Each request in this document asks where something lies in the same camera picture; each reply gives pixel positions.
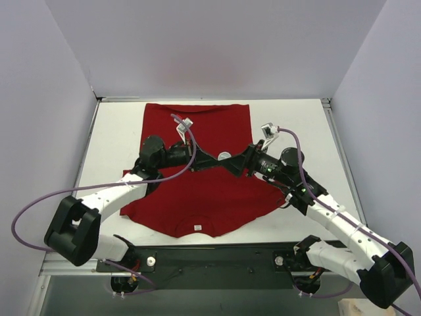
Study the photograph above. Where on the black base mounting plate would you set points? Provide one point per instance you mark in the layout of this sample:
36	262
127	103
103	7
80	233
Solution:
262	266

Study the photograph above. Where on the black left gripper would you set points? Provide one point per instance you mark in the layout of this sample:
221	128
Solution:
191	155

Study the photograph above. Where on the round brooch badge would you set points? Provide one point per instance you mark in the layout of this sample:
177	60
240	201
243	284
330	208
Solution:
224	155

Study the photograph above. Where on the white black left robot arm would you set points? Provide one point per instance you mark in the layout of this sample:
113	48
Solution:
74	231

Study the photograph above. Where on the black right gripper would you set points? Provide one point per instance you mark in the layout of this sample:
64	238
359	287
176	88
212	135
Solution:
250	158

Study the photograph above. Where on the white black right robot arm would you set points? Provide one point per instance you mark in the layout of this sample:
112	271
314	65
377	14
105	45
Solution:
383	270

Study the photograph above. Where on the red t-shirt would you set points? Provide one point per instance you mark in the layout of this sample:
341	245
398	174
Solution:
212	202

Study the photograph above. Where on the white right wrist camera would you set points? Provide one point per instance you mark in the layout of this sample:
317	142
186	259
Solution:
270	133

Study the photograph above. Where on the beige tissue pack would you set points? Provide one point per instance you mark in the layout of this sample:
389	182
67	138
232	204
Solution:
362	307

